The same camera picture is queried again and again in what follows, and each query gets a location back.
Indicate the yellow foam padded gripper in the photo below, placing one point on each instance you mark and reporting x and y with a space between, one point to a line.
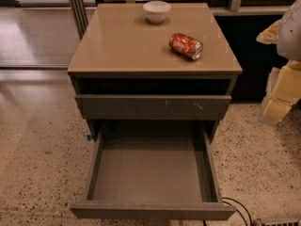
291 35

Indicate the grey drawer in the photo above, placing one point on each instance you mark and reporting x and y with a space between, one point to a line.
153 107
153 177

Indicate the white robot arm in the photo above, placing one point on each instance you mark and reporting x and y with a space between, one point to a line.
285 34

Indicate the grey-brown drawer cabinet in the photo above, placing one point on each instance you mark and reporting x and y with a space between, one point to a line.
122 53

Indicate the grey top drawer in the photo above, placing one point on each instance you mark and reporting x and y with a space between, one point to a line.
153 107

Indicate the red soda can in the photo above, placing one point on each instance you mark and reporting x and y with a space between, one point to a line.
186 45

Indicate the white floor power strip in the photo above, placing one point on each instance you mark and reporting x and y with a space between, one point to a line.
276 222

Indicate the white ceramic bowl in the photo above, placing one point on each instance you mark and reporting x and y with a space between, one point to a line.
156 11

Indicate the blue tape piece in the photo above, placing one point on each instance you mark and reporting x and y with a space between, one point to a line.
89 137

